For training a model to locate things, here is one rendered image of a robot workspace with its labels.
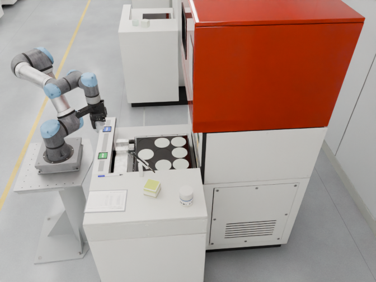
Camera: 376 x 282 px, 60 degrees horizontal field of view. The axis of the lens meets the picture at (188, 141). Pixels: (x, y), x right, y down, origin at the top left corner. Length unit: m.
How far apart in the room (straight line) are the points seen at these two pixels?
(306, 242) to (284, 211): 0.58
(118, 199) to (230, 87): 0.82
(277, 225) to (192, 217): 0.97
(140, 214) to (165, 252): 0.33
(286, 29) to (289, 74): 0.23
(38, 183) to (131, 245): 0.73
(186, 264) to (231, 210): 0.48
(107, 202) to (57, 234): 1.20
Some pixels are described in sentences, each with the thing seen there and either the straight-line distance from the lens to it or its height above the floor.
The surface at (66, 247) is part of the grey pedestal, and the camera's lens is 2.87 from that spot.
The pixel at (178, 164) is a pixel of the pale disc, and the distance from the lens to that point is 2.04.
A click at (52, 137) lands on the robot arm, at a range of 2.11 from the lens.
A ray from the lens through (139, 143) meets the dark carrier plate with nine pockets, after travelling 2.21.
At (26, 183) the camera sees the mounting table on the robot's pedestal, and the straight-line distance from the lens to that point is 2.26.
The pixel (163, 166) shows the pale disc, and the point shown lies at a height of 0.90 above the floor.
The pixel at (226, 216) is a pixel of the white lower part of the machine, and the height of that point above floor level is 0.49.
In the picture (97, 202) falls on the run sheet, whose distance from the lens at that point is 1.81.
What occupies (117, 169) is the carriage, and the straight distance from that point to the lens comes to 2.08.
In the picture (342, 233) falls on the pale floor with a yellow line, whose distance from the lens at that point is 3.09.
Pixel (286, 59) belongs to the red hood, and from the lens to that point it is 1.63.
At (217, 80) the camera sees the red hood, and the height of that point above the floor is 1.54.
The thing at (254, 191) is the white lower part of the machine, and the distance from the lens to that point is 2.16.
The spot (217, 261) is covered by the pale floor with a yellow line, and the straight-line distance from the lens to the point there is 2.69.
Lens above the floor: 2.32
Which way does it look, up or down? 40 degrees down
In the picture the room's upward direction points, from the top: straight up
